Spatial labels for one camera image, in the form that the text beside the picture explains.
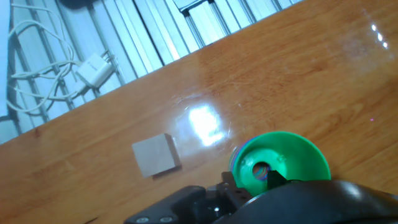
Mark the green plastic cup with print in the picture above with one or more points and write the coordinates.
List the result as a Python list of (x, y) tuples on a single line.
[(298, 155)]

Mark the light wooden block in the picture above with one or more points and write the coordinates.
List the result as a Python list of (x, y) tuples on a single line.
[(155, 155)]

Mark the white charger adapter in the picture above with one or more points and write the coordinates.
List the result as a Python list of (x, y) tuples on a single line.
[(93, 70)]

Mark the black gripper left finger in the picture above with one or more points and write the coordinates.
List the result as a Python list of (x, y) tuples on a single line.
[(230, 194)]

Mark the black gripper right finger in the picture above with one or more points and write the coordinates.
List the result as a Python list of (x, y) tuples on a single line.
[(275, 179)]

